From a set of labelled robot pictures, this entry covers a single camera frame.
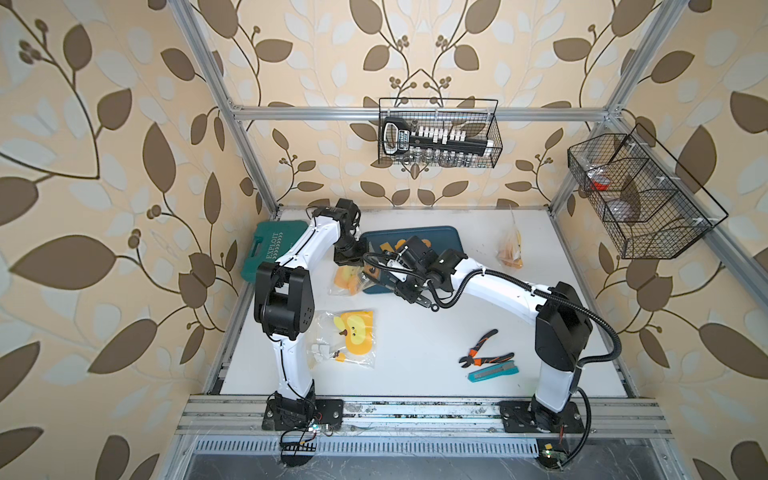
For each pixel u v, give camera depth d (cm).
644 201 76
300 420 68
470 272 56
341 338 85
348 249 79
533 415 66
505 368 81
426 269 64
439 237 111
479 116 91
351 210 80
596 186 82
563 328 47
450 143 83
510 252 93
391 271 64
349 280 99
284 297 52
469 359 83
